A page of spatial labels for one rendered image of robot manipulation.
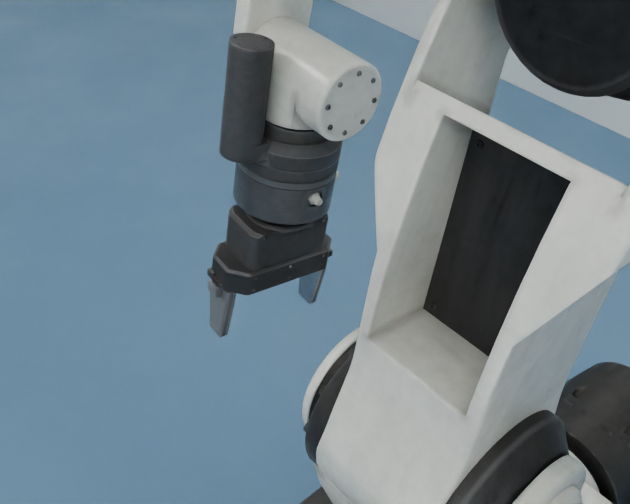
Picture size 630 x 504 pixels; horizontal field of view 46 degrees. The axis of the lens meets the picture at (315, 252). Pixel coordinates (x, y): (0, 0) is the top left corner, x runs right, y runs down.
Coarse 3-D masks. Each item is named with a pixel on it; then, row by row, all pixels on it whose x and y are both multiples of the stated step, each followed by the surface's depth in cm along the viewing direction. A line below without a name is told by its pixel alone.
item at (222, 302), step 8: (208, 288) 69; (216, 288) 68; (216, 296) 68; (224, 296) 69; (232, 296) 68; (216, 304) 70; (224, 304) 69; (232, 304) 69; (216, 312) 71; (224, 312) 70; (232, 312) 70; (216, 320) 71; (224, 320) 70; (216, 328) 72; (224, 328) 71
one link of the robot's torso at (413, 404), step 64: (448, 0) 41; (448, 64) 44; (448, 128) 43; (512, 128) 39; (384, 192) 45; (448, 192) 46; (512, 192) 44; (576, 192) 37; (384, 256) 46; (448, 256) 49; (512, 256) 45; (576, 256) 37; (384, 320) 49; (448, 320) 51; (512, 320) 40; (576, 320) 46; (320, 384) 56; (384, 384) 49; (448, 384) 46; (512, 384) 44; (320, 448) 54; (384, 448) 50; (448, 448) 46; (512, 448) 47
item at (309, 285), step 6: (324, 270) 75; (306, 276) 77; (312, 276) 76; (318, 276) 75; (300, 282) 78; (306, 282) 77; (312, 282) 76; (318, 282) 76; (300, 288) 78; (306, 288) 78; (312, 288) 77; (318, 288) 77; (300, 294) 79; (306, 294) 78; (312, 294) 77; (306, 300) 78; (312, 300) 78
